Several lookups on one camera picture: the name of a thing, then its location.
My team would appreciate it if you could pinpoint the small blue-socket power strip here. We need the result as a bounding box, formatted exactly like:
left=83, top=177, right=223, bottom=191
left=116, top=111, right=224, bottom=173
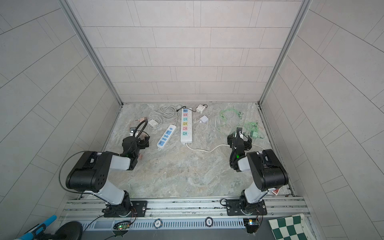
left=157, top=125, right=177, bottom=150

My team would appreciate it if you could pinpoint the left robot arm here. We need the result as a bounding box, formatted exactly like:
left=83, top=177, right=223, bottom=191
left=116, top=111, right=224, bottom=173
left=66, top=133, right=150, bottom=218

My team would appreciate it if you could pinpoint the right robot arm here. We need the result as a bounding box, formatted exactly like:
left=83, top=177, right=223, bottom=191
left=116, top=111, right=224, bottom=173
left=223, top=128, right=289, bottom=216

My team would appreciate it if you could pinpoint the small white charger adapter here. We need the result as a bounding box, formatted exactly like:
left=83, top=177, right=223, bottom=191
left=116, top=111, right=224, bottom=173
left=199, top=116, right=209, bottom=124

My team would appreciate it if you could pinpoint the long multicolour power strip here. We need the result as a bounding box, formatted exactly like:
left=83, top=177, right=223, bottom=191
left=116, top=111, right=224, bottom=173
left=180, top=108, right=193, bottom=145

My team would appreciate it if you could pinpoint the red card packet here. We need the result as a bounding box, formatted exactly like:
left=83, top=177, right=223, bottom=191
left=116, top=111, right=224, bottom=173
left=269, top=188, right=280, bottom=196

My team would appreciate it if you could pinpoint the green white checkerboard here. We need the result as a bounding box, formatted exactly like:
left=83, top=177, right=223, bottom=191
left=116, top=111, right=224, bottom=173
left=269, top=214, right=316, bottom=240

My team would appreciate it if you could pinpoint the black round stool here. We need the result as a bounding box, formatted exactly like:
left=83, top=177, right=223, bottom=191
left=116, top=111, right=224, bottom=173
left=55, top=221, right=83, bottom=240

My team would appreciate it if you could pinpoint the green charger with cable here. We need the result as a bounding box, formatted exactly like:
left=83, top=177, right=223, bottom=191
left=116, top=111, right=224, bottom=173
left=237, top=121, right=265, bottom=139

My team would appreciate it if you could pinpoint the pink charger with cable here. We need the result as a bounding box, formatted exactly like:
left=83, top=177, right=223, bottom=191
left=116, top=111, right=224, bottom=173
left=129, top=117, right=148, bottom=133

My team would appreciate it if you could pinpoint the green cable bundle far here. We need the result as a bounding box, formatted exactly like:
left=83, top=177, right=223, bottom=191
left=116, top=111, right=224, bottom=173
left=218, top=107, right=244, bottom=130

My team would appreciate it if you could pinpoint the white power strip cord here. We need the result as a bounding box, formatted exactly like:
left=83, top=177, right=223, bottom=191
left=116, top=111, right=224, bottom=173
left=158, top=104, right=183, bottom=125

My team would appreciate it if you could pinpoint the white charger black cable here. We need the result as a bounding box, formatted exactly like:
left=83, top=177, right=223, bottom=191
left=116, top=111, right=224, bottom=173
left=191, top=103, right=208, bottom=114

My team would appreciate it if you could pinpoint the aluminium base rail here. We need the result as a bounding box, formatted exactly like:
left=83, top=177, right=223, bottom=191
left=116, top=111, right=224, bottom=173
left=57, top=196, right=310, bottom=232

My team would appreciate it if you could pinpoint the blue handled tool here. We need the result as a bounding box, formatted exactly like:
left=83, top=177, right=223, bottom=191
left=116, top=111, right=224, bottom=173
left=15, top=215, right=57, bottom=240

